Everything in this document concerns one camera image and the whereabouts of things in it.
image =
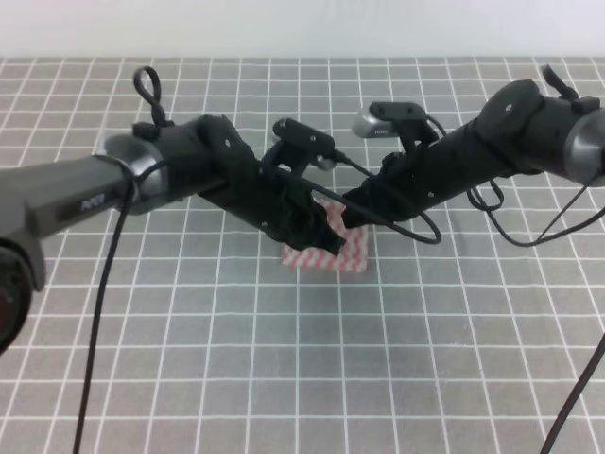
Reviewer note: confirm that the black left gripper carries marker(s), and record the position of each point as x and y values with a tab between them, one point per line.
283	208

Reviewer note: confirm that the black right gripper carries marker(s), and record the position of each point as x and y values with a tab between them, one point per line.
402	189

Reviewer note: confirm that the pink white wavy towel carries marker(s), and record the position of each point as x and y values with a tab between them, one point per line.
353	256

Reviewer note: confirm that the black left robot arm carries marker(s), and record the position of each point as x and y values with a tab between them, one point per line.
135	174

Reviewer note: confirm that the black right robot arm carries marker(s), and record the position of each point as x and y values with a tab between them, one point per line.
518	131

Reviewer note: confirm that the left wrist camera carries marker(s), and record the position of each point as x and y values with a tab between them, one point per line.
299	146

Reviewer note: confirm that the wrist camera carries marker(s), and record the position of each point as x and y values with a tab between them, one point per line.
385	119
299	146

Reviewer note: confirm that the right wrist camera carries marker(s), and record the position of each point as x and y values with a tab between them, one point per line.
385	119

